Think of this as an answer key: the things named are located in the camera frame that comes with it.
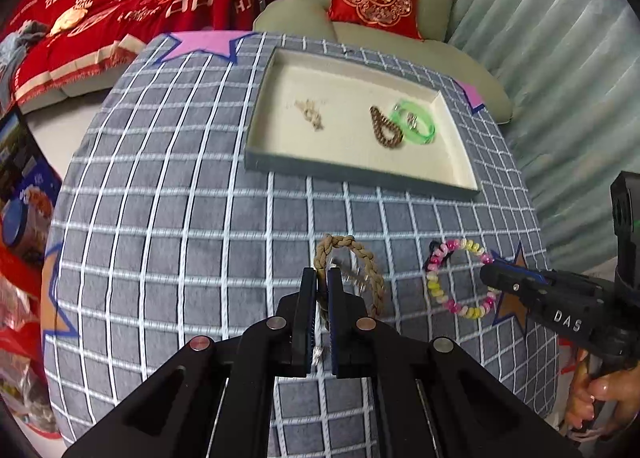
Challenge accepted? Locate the braided rope hair ring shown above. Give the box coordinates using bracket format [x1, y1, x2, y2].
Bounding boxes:
[313, 233, 388, 369]

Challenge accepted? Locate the pastel bead bracelet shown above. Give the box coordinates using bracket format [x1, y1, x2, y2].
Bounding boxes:
[424, 237, 501, 321]

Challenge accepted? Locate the beige wooden hair clip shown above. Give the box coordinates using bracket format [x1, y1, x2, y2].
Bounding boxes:
[294, 100, 323, 131]

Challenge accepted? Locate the brown spiral hair tie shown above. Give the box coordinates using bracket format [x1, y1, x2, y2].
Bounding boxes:
[368, 105, 406, 151]

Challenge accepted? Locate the green translucent bracelet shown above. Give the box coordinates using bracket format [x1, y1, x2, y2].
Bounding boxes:
[388, 98, 437, 145]

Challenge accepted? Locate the purple crystal charm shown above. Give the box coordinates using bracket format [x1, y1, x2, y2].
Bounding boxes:
[406, 113, 419, 132]

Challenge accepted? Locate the right hand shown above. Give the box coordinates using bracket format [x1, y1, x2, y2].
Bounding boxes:
[564, 350, 639, 435]

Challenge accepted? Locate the grey checked tablecloth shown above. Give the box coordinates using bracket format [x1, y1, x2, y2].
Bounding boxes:
[43, 34, 558, 443]

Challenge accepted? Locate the shallow cream tray box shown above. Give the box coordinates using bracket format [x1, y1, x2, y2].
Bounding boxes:
[244, 48, 480, 200]

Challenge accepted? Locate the green armchair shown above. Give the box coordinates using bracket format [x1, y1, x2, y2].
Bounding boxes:
[254, 0, 513, 123]

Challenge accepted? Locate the blue snack box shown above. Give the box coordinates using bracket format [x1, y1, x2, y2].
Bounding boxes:
[1, 107, 62, 261]

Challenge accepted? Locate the teal curtain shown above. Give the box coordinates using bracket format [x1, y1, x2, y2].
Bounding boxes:
[449, 0, 639, 269]

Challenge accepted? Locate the blue lidded jar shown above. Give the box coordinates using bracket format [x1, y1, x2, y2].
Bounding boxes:
[1, 199, 28, 252]

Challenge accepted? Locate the red covered sofa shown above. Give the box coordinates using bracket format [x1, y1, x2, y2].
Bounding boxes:
[1, 0, 258, 113]

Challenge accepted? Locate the grey knitted scarf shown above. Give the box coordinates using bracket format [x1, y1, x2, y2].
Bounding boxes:
[1, 20, 49, 113]

